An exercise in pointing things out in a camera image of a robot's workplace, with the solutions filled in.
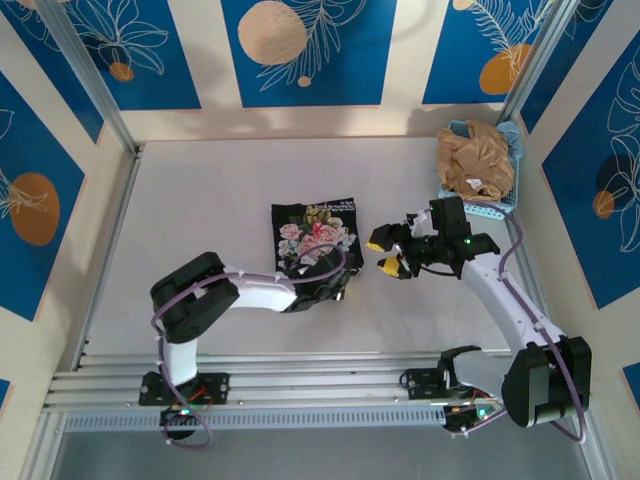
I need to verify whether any grey slotted cable duct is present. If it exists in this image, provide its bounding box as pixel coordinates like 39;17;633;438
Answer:
62;407;451;434

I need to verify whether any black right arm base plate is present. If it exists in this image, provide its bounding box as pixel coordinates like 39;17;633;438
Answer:
405;367;499;401

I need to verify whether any beige t-shirt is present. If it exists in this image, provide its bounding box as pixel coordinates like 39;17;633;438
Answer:
435;119;516;201

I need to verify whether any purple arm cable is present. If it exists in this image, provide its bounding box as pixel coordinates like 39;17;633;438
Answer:
152;242;351;449
447;197;591;445

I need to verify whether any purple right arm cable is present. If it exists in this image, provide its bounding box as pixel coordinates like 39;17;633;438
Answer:
447;197;591;445

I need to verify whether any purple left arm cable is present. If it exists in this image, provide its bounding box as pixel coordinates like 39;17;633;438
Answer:
152;242;351;449

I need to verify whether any light blue plastic basket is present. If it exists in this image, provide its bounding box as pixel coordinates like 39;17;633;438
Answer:
437;118;526;222

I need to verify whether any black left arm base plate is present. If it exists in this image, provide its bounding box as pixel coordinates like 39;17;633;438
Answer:
138;372;231;406

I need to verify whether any aluminium frame post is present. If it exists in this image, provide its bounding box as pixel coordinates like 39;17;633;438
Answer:
37;0;144;156
494;0;586;136

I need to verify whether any black floral print t-shirt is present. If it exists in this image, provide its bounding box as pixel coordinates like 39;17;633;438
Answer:
269;197;365;281

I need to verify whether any aluminium frame rail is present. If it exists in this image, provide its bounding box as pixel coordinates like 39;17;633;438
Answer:
42;352;591;416

